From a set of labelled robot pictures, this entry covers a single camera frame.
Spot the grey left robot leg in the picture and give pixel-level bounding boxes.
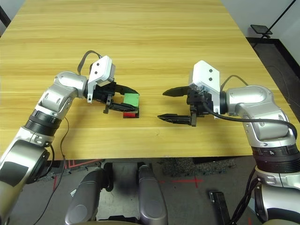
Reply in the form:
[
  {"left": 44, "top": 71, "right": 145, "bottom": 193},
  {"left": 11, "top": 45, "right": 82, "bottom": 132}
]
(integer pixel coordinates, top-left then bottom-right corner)
[{"left": 65, "top": 168, "right": 111, "bottom": 225}]

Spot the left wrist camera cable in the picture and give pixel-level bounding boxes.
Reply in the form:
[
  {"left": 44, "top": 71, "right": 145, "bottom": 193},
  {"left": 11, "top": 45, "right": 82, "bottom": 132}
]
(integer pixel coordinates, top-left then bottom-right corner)
[{"left": 77, "top": 50, "right": 103, "bottom": 75}]

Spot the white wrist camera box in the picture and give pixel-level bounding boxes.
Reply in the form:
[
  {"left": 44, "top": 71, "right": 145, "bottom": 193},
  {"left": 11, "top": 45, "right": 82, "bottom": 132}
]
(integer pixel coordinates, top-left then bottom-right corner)
[
  {"left": 87, "top": 55, "right": 116, "bottom": 104},
  {"left": 188, "top": 60, "right": 221, "bottom": 115}
]

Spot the black flat stand plate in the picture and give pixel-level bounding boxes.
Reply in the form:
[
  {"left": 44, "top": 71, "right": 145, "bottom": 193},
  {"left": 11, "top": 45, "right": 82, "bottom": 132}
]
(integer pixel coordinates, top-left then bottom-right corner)
[{"left": 250, "top": 24, "right": 273, "bottom": 36}]

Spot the black metal floor bracket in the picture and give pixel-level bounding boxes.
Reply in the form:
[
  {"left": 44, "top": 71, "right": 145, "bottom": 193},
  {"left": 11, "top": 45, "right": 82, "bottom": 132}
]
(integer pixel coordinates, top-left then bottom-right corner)
[{"left": 209, "top": 191, "right": 232, "bottom": 225}]

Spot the grey right robot leg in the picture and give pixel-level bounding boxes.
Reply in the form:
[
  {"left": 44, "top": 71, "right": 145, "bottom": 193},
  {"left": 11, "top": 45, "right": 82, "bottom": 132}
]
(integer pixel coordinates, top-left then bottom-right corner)
[{"left": 137, "top": 165, "right": 169, "bottom": 225}]

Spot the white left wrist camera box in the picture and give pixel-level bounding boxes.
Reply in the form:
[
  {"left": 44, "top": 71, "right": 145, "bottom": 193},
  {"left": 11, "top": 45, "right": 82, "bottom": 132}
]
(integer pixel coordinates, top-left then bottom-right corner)
[{"left": 87, "top": 55, "right": 116, "bottom": 104}]

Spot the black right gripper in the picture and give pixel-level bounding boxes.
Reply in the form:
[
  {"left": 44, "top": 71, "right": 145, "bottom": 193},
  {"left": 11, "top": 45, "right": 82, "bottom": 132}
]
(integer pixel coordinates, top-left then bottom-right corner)
[{"left": 157, "top": 86, "right": 215, "bottom": 128}]

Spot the black cable bundle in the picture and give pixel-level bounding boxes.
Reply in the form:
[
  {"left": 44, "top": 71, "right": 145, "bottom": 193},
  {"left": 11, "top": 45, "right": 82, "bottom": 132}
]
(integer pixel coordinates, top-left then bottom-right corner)
[{"left": 231, "top": 167, "right": 261, "bottom": 225}]

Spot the speckled dark floor mat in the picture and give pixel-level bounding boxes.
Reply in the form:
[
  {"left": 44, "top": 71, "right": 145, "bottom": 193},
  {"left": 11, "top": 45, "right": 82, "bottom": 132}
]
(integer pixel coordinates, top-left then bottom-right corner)
[{"left": 161, "top": 157, "right": 238, "bottom": 178}]

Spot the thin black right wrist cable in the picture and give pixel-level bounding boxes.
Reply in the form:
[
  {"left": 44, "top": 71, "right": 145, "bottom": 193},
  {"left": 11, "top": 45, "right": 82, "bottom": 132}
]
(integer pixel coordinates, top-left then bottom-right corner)
[{"left": 220, "top": 75, "right": 249, "bottom": 91}]

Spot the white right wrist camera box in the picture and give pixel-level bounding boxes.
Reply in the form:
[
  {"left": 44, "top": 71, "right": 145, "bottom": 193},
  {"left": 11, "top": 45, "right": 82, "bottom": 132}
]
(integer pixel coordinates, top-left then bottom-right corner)
[{"left": 188, "top": 60, "right": 221, "bottom": 115}]

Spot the green wooden block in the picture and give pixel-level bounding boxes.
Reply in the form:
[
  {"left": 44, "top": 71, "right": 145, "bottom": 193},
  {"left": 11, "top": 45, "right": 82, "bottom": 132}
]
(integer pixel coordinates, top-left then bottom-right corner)
[{"left": 123, "top": 93, "right": 140, "bottom": 111}]

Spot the grey robot leg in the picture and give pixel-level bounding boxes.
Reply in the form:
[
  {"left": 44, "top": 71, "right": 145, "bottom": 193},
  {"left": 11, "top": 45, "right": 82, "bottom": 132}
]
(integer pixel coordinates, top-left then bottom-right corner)
[
  {"left": 65, "top": 168, "right": 111, "bottom": 225},
  {"left": 137, "top": 165, "right": 169, "bottom": 225}
]

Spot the black tripod stand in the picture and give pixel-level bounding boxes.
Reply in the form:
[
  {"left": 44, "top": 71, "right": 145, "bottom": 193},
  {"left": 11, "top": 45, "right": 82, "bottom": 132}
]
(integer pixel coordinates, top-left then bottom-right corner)
[{"left": 267, "top": 0, "right": 297, "bottom": 39}]

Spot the thick black right wrist cable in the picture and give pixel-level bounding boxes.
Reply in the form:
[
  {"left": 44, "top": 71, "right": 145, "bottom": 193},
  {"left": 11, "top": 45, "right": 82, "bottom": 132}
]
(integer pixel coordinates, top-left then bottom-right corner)
[{"left": 202, "top": 102, "right": 298, "bottom": 139}]

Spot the thin black hanging cable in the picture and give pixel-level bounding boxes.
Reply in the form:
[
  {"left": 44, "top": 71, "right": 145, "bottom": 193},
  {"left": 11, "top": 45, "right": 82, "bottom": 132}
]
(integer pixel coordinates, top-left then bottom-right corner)
[{"left": 34, "top": 116, "right": 70, "bottom": 225}]

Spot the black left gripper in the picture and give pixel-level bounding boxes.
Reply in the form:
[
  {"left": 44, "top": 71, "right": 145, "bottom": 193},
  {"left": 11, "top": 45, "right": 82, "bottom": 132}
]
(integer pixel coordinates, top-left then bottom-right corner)
[{"left": 93, "top": 81, "right": 139, "bottom": 114}]

